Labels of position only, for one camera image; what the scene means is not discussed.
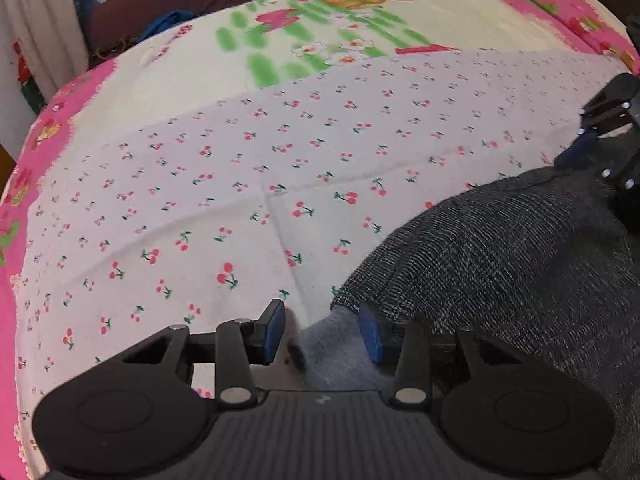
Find blue plastic bag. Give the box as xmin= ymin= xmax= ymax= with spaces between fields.
xmin=70 ymin=0 xmax=102 ymax=27

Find beige curtain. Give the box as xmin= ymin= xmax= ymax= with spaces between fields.
xmin=4 ymin=0 xmax=92 ymax=97

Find blue cloth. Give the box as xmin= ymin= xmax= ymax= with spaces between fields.
xmin=137 ymin=10 xmax=194 ymax=42

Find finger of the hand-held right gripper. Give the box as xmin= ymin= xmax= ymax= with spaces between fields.
xmin=597 ymin=132 xmax=640 ymax=233
xmin=554 ymin=73 xmax=640 ymax=169

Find white cherry print sheet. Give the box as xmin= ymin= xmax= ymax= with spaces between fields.
xmin=15 ymin=47 xmax=637 ymax=478

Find red and green bag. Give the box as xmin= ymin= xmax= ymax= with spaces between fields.
xmin=12 ymin=42 xmax=47 ymax=114

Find pink floral printed blanket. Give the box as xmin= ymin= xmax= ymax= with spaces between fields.
xmin=0 ymin=0 xmax=640 ymax=480

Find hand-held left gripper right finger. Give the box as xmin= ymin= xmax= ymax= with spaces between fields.
xmin=359 ymin=301 xmax=523 ymax=408

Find dark grey knit pants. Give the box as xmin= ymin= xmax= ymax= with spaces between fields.
xmin=287 ymin=162 xmax=640 ymax=480

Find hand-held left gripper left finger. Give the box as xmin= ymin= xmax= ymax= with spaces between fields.
xmin=121 ymin=299 xmax=287 ymax=407

